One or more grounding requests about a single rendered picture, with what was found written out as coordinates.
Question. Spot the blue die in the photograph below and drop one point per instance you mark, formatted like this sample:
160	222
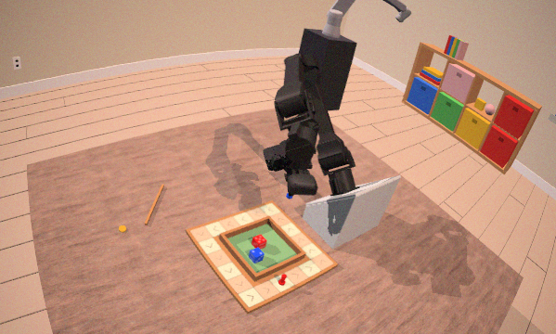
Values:
256	255

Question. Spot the red pawn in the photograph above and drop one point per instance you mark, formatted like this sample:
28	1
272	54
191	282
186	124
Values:
282	280

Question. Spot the red die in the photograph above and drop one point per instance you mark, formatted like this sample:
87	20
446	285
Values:
259	242

